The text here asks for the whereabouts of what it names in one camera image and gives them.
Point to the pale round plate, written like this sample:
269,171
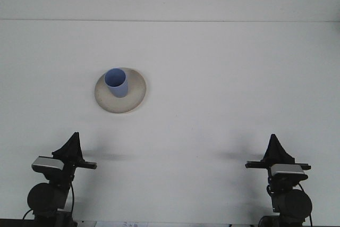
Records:
134,99

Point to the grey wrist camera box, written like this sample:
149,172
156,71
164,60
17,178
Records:
286,169
47,163

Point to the pale blue cup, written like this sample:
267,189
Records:
117,86

